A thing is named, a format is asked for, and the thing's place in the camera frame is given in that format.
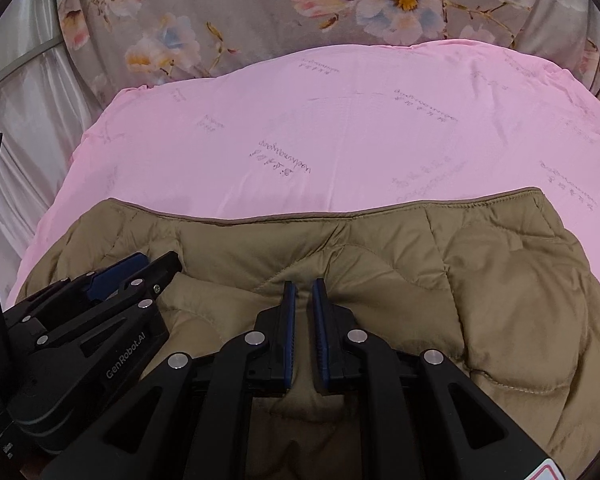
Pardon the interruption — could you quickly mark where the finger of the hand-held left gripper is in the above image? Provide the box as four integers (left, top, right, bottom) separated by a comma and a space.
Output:
15, 251, 149, 317
32, 251, 184, 348

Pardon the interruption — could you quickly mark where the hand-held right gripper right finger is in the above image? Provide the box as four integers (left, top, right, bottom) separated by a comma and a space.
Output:
311, 278, 548, 480

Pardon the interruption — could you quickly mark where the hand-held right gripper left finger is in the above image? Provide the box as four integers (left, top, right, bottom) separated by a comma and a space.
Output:
40, 280, 299, 480

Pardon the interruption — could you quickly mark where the olive quilted jacket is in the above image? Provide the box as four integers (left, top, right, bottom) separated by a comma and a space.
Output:
15, 187, 600, 480

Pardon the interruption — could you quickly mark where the silver satin curtain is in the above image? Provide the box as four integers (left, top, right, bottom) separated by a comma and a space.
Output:
0, 0, 116, 291

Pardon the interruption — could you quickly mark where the pink blanket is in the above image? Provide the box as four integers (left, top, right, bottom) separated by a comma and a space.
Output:
2, 40, 600, 313

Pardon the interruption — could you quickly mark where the grey floral bed sheet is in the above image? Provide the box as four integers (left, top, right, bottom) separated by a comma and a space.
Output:
55, 0, 600, 123

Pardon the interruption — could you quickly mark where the grey curtain strap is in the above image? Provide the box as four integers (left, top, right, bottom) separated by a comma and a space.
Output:
0, 41, 67, 103

